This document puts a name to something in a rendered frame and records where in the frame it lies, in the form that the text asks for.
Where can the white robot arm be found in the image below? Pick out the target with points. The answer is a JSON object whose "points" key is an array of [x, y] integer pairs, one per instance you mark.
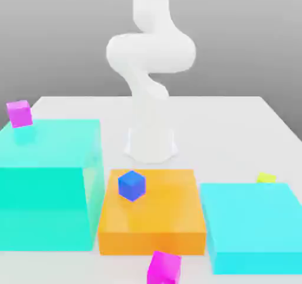
{"points": [[151, 52]]}

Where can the small blue cube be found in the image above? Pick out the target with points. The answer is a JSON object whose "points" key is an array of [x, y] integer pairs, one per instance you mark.
{"points": [[131, 186]]}

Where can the small yellow cube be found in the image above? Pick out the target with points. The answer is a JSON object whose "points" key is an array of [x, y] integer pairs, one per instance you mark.
{"points": [[266, 178]]}

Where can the small purple cube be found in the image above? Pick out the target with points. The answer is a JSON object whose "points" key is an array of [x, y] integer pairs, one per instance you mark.
{"points": [[19, 114]]}

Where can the small magenta cube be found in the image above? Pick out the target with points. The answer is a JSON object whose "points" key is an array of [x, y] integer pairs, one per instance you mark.
{"points": [[164, 268]]}

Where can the large orange box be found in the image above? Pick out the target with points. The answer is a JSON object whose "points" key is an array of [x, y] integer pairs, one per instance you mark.
{"points": [[160, 213]]}

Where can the large turquoise box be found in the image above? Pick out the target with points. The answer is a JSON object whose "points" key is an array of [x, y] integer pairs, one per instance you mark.
{"points": [[42, 184]]}

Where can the large cyan box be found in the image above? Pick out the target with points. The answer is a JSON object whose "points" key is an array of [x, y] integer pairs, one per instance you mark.
{"points": [[254, 222]]}

